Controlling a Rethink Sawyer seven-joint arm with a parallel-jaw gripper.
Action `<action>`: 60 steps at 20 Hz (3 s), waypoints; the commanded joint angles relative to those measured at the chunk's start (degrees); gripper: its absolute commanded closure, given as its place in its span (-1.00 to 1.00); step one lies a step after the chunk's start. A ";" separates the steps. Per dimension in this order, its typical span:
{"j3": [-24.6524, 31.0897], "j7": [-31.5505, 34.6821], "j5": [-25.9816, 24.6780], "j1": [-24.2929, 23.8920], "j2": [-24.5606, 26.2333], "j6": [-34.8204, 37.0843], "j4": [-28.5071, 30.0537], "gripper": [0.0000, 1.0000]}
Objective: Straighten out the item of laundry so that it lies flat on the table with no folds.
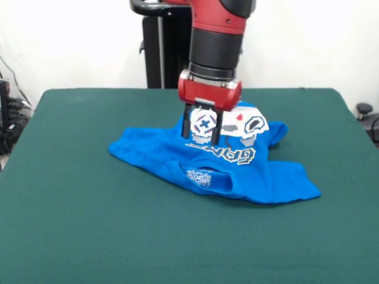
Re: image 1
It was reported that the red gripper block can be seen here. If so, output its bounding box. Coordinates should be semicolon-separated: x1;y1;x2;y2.
177;69;243;147

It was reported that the blue printed t-shirt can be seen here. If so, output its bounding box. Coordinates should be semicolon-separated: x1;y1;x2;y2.
107;100;322;206

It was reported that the dark green table cloth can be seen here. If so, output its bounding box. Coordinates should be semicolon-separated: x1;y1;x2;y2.
0;88;379;284

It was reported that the black electronics box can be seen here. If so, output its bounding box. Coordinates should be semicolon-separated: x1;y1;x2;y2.
0;79;10;134

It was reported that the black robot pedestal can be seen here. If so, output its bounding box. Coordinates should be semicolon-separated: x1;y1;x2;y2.
129;0;195;89

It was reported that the black cable bundle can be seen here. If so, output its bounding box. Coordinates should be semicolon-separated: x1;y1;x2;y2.
0;97;34;155

